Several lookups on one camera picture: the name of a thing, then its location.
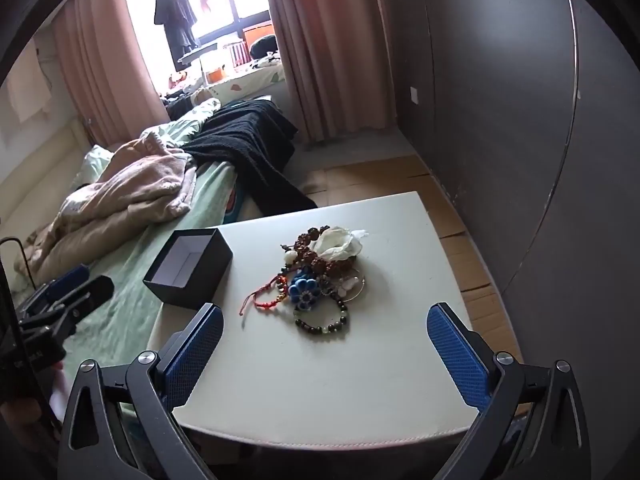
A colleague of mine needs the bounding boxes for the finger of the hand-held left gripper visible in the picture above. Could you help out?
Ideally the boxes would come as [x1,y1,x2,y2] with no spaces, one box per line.
[47,275,116,322]
[30,265,91,307]

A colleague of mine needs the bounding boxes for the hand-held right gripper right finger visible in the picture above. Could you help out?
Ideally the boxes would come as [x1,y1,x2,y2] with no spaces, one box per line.
[426,302,593,480]

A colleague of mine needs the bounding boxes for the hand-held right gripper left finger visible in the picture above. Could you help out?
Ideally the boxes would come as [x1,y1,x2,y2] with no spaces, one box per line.
[57,302,226,480]

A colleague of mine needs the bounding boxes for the black jewelry box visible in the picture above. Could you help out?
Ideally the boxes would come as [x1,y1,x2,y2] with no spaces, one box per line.
[142,228,234,310]

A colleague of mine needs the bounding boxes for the red string bracelet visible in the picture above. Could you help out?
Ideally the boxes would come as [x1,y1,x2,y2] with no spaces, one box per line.
[239,272,293,317]

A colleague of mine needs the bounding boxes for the colourful small bead bracelet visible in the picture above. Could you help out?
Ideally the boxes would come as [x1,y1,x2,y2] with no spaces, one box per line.
[272,272,296,306]

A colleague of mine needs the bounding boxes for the blue flower hair tie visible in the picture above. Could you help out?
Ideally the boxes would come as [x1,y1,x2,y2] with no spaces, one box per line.
[289,267,323,311]

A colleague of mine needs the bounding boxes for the silver butterfly bangle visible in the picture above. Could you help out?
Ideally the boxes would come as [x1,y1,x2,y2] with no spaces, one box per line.
[325,266,367,303]

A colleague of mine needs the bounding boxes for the dark green bead bracelet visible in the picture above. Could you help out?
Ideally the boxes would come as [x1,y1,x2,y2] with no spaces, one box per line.
[292,300,351,338]

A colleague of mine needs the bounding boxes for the brown bead bracelet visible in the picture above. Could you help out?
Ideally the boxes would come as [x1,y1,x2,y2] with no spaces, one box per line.
[281,227,351,279]

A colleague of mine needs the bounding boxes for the white fabric flower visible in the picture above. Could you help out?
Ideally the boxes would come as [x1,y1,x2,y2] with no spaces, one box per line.
[309,226,370,262]

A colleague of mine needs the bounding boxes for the person's left hand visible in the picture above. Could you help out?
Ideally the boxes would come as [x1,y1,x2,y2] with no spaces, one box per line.
[2,360,72,458]

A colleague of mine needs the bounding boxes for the bed with green sheet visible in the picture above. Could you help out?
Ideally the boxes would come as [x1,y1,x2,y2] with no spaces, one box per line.
[0,95,321,411]

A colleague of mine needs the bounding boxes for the pink fleece blanket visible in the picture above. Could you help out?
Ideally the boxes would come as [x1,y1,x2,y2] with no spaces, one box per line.
[15,132,198,286]

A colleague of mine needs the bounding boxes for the cardboard floor sheets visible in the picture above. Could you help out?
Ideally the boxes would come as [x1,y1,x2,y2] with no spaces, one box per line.
[300,155,523,361]

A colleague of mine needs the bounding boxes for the green floral quilt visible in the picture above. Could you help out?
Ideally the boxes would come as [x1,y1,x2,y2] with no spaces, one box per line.
[82,97,223,181]

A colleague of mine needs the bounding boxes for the black knitted blanket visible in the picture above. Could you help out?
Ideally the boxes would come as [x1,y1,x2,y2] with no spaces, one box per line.
[181,100,318,218]

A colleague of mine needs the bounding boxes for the pink curtain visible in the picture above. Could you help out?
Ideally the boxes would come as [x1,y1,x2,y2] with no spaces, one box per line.
[260,0,401,143]
[50,0,173,148]

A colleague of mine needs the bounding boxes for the floral window seat cushion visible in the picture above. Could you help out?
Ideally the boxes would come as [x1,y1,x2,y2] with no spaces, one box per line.
[165,62,286,106]

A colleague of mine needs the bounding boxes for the dark grey wardrobe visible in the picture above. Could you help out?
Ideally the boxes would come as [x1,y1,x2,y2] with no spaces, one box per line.
[375,0,640,361]

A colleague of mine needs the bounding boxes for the black hanging clothing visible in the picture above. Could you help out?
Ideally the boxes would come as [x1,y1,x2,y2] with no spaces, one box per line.
[152,0,198,61]

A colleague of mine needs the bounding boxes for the orange box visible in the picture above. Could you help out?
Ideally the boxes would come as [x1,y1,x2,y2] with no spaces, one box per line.
[242,22,276,53]

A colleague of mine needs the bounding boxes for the black cable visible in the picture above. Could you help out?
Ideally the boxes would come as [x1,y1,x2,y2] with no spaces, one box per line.
[0,236,31,291]

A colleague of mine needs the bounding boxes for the white cloth on wall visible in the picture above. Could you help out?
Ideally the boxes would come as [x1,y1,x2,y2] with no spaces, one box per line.
[5,40,53,123]

